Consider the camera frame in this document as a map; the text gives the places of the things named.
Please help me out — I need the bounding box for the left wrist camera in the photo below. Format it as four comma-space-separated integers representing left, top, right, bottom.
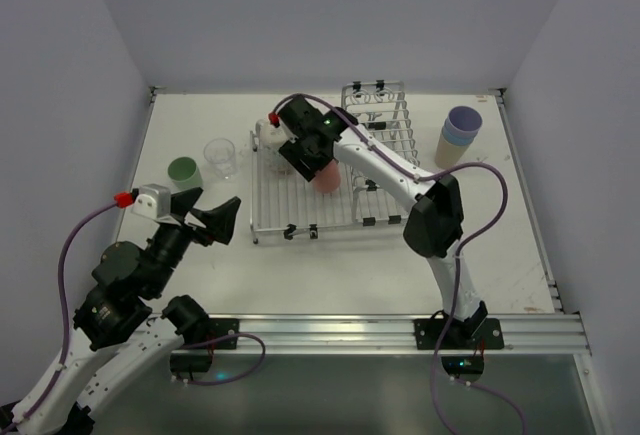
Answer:
113, 184, 171, 221

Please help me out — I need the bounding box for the green plastic cup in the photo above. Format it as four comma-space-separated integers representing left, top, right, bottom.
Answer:
167, 156, 203, 190

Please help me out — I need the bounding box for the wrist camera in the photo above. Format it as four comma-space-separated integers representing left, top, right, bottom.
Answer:
113, 184, 171, 221
267, 111, 295, 140

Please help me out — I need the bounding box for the lavender plastic cup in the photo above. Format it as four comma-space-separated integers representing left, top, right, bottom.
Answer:
445, 106, 483, 139

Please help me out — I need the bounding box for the white floral ceramic mug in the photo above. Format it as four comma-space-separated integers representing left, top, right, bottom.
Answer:
255, 119, 291, 175

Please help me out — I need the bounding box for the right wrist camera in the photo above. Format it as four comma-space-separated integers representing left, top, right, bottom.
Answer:
267, 111, 295, 140

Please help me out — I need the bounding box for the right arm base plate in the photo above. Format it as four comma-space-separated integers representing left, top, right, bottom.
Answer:
412, 318, 505, 351

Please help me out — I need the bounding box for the beige plastic cup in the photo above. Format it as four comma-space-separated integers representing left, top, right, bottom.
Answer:
434, 135, 469, 169

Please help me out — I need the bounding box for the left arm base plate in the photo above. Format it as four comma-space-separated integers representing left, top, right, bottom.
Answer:
184, 317, 240, 345

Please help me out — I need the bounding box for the light blue plastic cup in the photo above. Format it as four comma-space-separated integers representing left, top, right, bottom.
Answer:
442, 123, 478, 147

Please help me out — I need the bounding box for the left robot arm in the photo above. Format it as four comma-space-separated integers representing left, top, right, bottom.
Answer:
4, 188, 241, 432

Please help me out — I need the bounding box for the silver wire dish rack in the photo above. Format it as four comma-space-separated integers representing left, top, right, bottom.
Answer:
249, 80, 420, 244

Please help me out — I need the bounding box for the aluminium mounting rail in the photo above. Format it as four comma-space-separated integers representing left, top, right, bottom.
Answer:
232, 314, 591, 356

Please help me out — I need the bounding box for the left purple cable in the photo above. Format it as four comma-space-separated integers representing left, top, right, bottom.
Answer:
14, 194, 269, 421

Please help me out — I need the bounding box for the clear plastic tumbler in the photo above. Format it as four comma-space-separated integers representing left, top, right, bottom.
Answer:
203, 138, 237, 180

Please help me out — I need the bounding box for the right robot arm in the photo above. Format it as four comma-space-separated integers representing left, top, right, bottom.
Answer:
268, 94, 487, 342

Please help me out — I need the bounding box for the pink plastic cup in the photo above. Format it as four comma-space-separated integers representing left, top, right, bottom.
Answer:
312, 161, 341, 194

